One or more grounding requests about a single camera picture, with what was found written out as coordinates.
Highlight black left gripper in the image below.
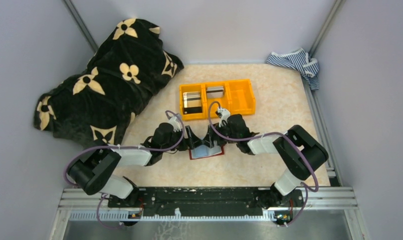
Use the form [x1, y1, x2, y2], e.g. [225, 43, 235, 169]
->
[162, 125, 205, 153]

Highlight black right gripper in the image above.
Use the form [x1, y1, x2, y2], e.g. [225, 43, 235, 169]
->
[203, 120, 240, 149]

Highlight red leather card holder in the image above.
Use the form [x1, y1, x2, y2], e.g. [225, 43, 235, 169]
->
[189, 145, 225, 160]

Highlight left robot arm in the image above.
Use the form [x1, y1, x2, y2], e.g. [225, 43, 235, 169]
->
[64, 114, 199, 207]

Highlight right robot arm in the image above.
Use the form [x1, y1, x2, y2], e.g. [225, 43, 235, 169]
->
[203, 107, 329, 206]

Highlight cards in left bin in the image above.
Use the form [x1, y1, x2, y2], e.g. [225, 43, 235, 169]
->
[183, 91, 203, 115]

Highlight cards in bin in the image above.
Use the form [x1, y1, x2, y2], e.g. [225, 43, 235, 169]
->
[183, 91, 203, 115]
[206, 86, 225, 99]

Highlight cards in middle bin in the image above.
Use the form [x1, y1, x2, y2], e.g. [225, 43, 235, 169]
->
[206, 86, 225, 99]

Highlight yellow plastic bin middle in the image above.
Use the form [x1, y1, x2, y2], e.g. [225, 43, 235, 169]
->
[200, 81, 231, 119]

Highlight yellow plastic bin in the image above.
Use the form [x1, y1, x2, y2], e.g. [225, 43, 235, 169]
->
[228, 79, 256, 115]
[179, 83, 207, 121]
[200, 81, 231, 119]

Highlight yellow plastic bin right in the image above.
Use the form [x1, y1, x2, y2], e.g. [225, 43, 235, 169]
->
[228, 79, 256, 115]

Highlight yellow plastic bin left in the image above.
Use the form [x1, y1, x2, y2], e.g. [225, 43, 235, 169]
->
[179, 83, 207, 121]

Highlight black floral blanket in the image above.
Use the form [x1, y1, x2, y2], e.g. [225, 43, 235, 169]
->
[33, 18, 184, 148]

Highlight blue white striped cloth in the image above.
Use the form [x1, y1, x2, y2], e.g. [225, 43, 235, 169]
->
[266, 48, 320, 91]

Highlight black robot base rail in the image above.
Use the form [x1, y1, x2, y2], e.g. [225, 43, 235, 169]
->
[108, 187, 304, 217]

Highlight aluminium frame rail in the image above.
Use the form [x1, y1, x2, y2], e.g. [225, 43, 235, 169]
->
[58, 187, 358, 222]

